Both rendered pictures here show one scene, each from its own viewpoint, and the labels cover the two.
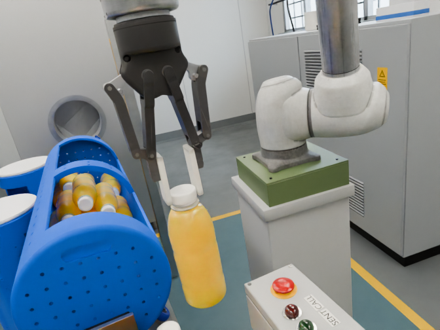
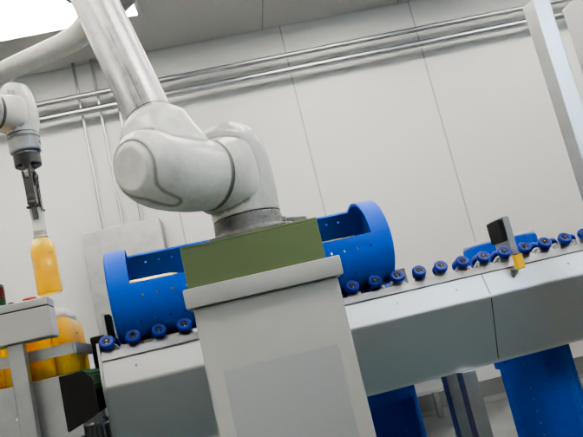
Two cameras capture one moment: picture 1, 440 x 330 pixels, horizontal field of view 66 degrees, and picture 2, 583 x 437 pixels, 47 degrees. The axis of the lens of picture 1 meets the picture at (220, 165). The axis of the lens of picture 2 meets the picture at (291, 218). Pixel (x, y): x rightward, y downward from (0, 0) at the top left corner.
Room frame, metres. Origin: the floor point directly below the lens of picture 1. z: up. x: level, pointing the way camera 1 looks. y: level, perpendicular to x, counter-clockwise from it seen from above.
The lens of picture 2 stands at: (1.39, -1.69, 0.88)
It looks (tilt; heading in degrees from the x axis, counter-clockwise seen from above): 9 degrees up; 98
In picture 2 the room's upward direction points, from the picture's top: 13 degrees counter-clockwise
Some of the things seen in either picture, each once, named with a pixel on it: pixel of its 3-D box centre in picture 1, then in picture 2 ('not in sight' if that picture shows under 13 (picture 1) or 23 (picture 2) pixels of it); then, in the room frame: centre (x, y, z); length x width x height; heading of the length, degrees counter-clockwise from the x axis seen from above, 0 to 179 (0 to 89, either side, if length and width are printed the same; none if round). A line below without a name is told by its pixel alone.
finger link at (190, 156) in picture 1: (192, 169); (36, 219); (0.45, 0.04, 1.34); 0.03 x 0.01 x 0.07; 20
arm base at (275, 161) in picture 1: (281, 148); (258, 228); (1.11, -0.22, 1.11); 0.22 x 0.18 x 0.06; 12
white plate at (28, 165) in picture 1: (24, 165); (498, 240); (1.79, 1.05, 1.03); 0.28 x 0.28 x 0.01
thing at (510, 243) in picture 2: not in sight; (502, 241); (1.75, 0.71, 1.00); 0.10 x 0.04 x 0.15; 110
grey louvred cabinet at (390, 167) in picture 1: (329, 118); not in sight; (2.78, -0.99, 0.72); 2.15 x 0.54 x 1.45; 13
